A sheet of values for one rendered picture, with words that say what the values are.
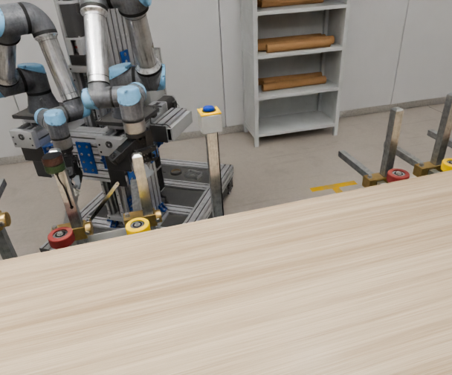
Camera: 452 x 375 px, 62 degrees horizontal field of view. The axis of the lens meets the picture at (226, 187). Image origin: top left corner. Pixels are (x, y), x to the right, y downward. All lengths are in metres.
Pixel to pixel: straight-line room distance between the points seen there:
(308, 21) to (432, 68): 1.69
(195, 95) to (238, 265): 3.08
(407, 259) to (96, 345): 0.85
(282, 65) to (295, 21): 0.42
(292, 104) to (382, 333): 3.57
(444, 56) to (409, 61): 0.44
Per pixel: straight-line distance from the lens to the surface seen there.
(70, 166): 1.65
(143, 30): 1.64
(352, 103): 4.69
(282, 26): 4.10
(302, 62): 4.26
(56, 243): 1.35
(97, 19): 1.53
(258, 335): 0.94
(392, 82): 4.88
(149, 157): 1.40
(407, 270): 1.16
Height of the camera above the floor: 1.65
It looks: 31 degrees down
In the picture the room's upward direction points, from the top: 4 degrees counter-clockwise
